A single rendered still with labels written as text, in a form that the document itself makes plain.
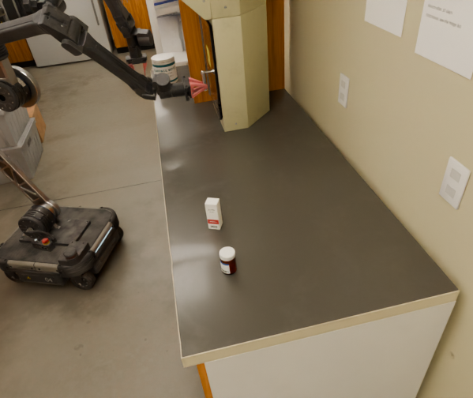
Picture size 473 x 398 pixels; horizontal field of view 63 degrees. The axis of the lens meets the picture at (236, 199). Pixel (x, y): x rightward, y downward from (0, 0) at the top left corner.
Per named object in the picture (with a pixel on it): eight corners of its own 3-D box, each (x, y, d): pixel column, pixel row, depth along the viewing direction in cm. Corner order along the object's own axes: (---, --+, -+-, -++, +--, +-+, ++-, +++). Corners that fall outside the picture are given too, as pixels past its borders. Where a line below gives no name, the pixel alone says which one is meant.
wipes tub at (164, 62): (177, 76, 235) (172, 50, 226) (178, 84, 225) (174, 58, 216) (155, 79, 234) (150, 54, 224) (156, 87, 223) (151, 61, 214)
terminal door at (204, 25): (212, 95, 194) (200, 9, 169) (222, 121, 170) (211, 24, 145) (210, 95, 194) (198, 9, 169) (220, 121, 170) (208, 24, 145)
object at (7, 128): (35, 116, 359) (20, 81, 339) (20, 147, 312) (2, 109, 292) (-11, 124, 354) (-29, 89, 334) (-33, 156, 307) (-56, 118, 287)
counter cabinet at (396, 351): (260, 171, 313) (255, 60, 259) (396, 443, 152) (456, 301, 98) (179, 187, 306) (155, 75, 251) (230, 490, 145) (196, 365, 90)
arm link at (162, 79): (145, 80, 165) (142, 99, 162) (140, 65, 153) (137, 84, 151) (173, 84, 165) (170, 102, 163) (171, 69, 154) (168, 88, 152)
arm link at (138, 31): (125, 16, 180) (119, 27, 175) (148, 15, 178) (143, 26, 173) (133, 39, 190) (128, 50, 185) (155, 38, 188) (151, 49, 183)
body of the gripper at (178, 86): (185, 75, 165) (168, 77, 164) (189, 87, 158) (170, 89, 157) (187, 88, 169) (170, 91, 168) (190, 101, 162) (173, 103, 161)
